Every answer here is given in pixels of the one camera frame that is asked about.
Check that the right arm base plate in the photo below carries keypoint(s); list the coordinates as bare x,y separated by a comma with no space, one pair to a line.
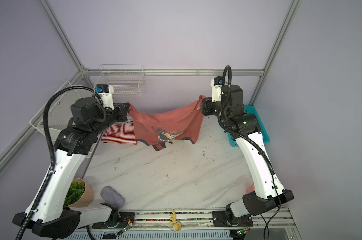
226,219

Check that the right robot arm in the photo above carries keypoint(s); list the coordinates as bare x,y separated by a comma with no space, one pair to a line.
244,128

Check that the grey felt pad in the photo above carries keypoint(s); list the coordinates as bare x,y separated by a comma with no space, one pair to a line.
112,197

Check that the potted green plant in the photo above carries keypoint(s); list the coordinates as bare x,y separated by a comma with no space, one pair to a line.
79,195

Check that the red white striped folded top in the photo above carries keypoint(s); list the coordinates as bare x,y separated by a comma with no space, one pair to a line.
120,133

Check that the red tank top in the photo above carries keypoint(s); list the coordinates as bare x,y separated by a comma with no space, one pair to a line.
158,129

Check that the aluminium front rail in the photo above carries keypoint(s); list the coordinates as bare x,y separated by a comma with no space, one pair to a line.
202,219

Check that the teal plastic basket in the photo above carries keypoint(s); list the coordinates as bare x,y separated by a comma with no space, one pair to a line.
252,127

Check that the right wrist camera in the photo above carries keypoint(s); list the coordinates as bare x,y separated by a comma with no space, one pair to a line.
216,85

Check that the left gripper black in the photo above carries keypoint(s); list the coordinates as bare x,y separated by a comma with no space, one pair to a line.
120,111

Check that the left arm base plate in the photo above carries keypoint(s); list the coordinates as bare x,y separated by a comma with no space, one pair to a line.
121,219

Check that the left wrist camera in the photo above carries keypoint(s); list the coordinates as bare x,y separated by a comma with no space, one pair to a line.
106,93

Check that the white wire wall basket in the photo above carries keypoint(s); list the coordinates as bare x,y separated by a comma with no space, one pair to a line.
127,80

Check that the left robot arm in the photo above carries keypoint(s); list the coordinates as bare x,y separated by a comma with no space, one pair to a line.
47,216

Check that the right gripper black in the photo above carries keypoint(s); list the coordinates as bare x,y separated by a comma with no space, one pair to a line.
205,102

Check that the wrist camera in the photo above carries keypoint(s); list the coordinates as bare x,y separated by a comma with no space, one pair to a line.
216,85
106,93

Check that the pink watering can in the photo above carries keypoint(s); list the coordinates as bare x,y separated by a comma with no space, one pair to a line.
250,189

